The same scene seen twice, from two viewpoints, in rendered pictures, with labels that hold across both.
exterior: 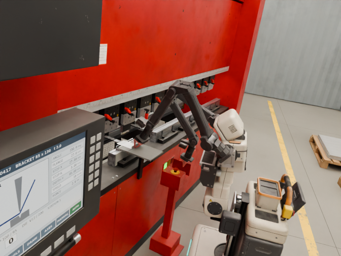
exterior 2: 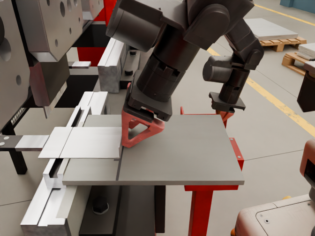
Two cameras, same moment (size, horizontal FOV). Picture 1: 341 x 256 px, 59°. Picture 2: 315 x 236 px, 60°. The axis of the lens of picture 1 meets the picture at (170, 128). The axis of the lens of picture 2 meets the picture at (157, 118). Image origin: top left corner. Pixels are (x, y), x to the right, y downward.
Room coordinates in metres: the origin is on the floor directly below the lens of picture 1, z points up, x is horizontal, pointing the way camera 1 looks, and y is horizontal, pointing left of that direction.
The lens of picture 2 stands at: (1.59, 0.33, 1.29)
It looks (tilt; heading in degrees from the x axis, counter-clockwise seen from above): 33 degrees down; 335
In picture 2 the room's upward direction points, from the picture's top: straight up
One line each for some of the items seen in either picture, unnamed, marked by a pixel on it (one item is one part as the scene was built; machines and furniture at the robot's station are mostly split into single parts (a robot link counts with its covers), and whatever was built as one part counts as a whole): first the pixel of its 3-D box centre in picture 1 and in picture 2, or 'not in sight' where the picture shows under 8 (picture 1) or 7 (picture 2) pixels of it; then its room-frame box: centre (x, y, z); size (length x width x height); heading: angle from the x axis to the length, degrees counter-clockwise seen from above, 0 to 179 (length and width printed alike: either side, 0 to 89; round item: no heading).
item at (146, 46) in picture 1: (178, 37); not in sight; (2.58, 0.04, 1.74); 3.00 x 0.08 x 0.80; 155
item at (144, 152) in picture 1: (141, 150); (153, 144); (1.92, 0.18, 1.00); 0.26 x 0.18 x 0.01; 65
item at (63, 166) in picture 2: not in sight; (73, 151); (1.98, 0.31, 0.99); 0.14 x 0.01 x 0.03; 155
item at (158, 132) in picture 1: (192, 115); (130, 18); (3.13, -0.22, 0.92); 1.68 x 0.06 x 0.10; 155
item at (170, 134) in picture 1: (168, 136); (131, 67); (2.51, 0.01, 0.89); 0.30 x 0.05 x 0.03; 155
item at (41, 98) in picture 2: (125, 127); (51, 72); (1.99, 0.32, 1.13); 0.10 x 0.02 x 0.10; 155
